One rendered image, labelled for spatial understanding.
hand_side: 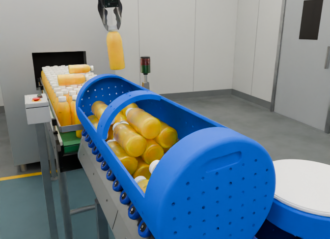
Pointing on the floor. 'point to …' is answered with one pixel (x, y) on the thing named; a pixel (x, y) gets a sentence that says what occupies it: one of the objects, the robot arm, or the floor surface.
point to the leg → (101, 222)
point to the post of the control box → (46, 179)
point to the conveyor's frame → (72, 158)
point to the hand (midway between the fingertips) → (112, 26)
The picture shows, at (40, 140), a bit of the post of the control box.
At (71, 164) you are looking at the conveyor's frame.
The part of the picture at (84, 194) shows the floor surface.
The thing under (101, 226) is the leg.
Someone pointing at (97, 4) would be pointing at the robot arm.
